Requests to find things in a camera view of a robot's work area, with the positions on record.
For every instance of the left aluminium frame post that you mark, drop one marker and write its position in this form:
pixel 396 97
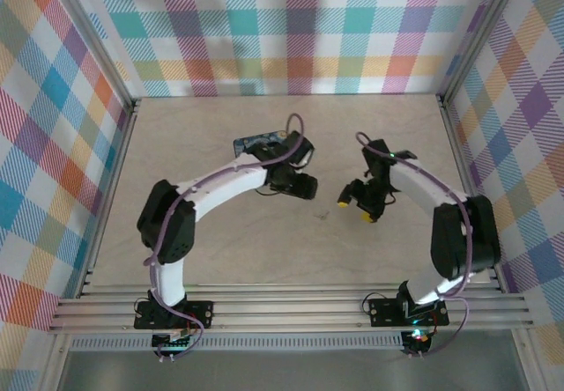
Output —
pixel 88 34

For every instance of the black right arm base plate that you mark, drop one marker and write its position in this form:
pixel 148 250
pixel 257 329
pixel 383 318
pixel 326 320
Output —
pixel 383 312

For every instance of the narrow aluminium extrusion beam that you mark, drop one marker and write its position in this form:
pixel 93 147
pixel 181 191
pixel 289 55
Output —
pixel 286 289

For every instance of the left aluminium side rail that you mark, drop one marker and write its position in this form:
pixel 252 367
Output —
pixel 110 193

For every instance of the right aluminium side rail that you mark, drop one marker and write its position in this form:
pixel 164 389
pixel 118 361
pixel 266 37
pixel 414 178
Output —
pixel 454 144

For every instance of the starry night print tin box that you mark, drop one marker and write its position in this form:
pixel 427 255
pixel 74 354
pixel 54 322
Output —
pixel 255 142

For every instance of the right aluminium frame post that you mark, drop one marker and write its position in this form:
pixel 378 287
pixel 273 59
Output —
pixel 484 30

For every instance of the aluminium frame post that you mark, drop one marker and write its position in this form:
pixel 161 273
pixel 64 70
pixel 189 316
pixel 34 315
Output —
pixel 88 34
pixel 484 30

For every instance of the wide aluminium extrusion beam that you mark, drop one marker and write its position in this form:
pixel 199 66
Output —
pixel 286 316

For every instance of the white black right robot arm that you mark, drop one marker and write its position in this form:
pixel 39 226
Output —
pixel 423 184

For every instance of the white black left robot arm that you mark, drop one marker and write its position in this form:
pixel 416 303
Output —
pixel 220 184

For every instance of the aluminium side rail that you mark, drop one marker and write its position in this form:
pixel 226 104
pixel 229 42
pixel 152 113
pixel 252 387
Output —
pixel 454 144
pixel 110 193

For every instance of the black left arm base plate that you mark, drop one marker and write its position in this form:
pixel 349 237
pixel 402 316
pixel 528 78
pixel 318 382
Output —
pixel 202 314

